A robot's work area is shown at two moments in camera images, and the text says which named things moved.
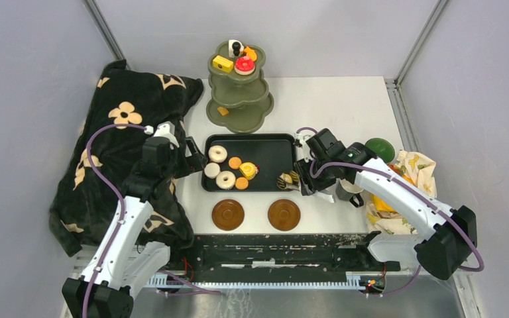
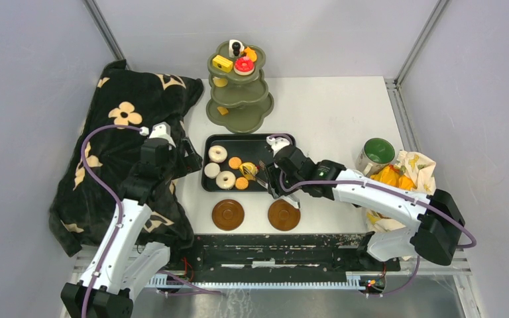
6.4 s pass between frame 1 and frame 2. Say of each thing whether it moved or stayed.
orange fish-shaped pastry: stayed
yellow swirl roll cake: stayed
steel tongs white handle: moved
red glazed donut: stayed
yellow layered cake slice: stayed
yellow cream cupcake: moved
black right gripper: moved
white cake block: stayed
